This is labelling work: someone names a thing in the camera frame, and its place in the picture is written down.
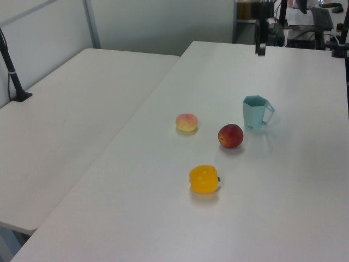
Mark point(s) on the teal hexagonal plastic mug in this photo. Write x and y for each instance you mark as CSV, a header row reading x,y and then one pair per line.
x,y
252,117

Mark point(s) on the pale yellow pink peach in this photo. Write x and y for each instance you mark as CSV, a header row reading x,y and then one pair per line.
x,y
186,122

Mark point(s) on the red apple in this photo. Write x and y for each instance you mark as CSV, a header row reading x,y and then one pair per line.
x,y
230,136

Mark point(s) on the yellow bell pepper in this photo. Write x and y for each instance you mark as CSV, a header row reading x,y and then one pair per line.
x,y
203,180

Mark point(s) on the black equipment box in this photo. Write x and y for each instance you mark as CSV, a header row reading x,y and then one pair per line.
x,y
275,39

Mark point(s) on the brown cabinet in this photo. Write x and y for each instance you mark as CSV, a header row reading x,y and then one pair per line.
x,y
244,11

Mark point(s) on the black computer box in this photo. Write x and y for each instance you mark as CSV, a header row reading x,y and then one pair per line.
x,y
302,41

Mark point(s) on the thin black slanted pole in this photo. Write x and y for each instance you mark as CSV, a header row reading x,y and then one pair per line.
x,y
283,13

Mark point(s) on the black pole stand white band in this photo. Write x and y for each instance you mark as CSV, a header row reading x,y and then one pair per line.
x,y
15,82

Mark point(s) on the white paper sheet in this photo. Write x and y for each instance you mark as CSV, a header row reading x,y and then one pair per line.
x,y
298,17

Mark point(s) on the black monitor foot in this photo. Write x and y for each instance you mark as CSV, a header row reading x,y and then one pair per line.
x,y
302,5

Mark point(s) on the black clamped pole stand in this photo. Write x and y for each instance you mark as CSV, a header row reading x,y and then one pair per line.
x,y
340,46

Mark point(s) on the black computer keyboard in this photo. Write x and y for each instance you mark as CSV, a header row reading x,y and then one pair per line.
x,y
323,17

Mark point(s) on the black computer mouse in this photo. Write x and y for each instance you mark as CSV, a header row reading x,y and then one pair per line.
x,y
338,9

